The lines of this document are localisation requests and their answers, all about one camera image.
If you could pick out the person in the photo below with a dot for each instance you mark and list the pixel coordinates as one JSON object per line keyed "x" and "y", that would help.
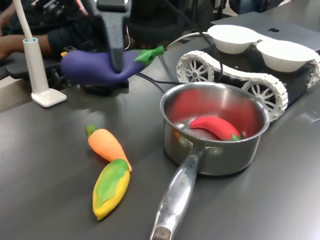
{"x": 37, "y": 25}

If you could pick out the orange toy carrot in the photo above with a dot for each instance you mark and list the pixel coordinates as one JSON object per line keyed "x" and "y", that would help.
{"x": 107, "y": 145}

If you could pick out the purple toy aubergine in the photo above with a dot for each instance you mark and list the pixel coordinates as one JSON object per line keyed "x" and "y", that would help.
{"x": 87, "y": 67}

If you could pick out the black armrest pad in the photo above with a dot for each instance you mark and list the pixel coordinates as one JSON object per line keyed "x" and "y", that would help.
{"x": 18, "y": 71}

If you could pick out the yellow green toy corn cob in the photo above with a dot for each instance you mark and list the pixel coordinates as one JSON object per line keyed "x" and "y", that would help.
{"x": 110, "y": 190}

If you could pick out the white post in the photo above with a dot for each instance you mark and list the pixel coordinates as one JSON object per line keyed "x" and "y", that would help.
{"x": 37, "y": 67}

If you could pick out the white bowl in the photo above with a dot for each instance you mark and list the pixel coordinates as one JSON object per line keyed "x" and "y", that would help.
{"x": 232, "y": 37}
{"x": 285, "y": 56}

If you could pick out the black and yellow clamp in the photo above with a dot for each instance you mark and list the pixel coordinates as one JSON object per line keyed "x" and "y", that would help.
{"x": 64, "y": 53}

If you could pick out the red toy chilli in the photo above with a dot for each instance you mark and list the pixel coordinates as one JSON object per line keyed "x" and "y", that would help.
{"x": 215, "y": 126}

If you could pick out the small white-tracked vehicle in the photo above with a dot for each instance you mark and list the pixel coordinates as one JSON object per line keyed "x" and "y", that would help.
{"x": 265, "y": 86}

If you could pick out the grey laptop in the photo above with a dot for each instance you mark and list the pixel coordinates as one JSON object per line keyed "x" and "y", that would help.
{"x": 295, "y": 30}

